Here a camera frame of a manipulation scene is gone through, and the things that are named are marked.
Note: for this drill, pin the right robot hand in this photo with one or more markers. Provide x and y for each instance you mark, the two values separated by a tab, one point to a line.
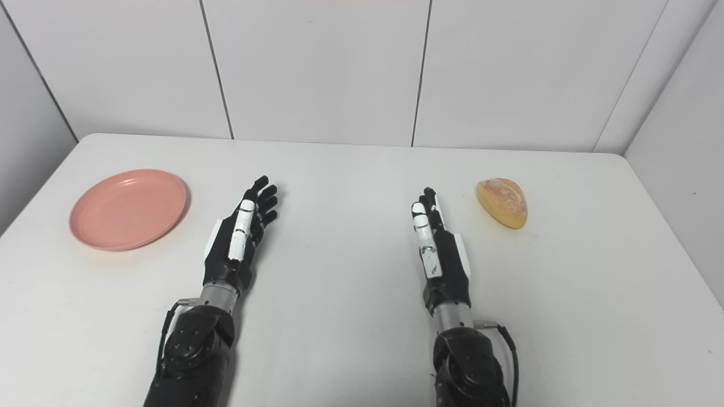
441	254

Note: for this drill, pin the pink plate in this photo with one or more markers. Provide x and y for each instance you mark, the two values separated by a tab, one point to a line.
129	209

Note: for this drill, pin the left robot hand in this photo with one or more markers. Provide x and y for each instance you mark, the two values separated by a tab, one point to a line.
237	243

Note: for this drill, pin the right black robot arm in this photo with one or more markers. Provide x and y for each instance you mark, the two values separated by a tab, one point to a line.
466	362

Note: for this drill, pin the bread roll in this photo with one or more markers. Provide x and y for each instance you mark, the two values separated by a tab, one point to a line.
503	202

